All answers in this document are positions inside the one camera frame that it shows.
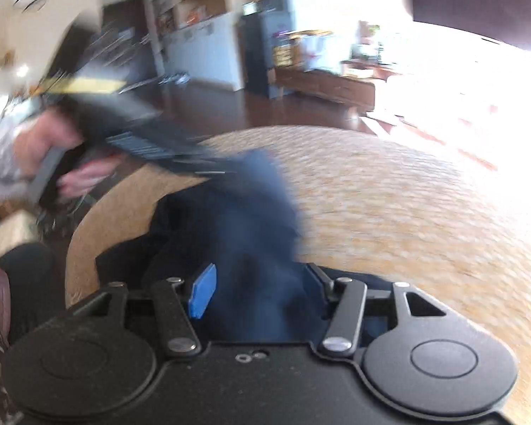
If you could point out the white wardrobe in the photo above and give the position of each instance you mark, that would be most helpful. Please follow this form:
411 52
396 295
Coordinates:
203 53

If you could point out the dark blue cabinet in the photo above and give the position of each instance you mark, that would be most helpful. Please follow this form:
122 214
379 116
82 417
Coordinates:
263 48

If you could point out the person's left forearm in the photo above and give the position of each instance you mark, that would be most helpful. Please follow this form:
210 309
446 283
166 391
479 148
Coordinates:
0 155

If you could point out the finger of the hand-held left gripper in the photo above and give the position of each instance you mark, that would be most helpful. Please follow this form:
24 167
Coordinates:
168 150

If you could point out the person's left hand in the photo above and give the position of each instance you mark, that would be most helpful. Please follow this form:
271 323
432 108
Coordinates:
48 130

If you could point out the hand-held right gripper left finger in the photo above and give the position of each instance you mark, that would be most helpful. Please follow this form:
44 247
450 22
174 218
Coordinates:
202 292

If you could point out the yellow floral lace cloth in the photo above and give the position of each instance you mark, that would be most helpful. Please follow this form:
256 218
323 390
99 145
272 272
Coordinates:
402 221

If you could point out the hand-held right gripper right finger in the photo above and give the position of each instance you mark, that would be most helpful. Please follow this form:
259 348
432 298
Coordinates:
317 290

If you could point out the dark navy T-shirt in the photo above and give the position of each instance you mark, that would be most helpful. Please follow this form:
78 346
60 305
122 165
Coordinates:
248 230

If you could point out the wooden TV cabinet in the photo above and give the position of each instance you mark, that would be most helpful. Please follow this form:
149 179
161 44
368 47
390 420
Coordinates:
332 84

